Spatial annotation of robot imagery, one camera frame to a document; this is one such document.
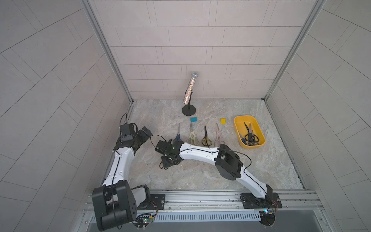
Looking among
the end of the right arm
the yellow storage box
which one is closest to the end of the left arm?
the end of the right arm

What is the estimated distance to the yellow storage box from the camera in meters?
0.92

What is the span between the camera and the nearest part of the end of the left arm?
589 mm

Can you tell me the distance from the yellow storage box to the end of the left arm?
57cm
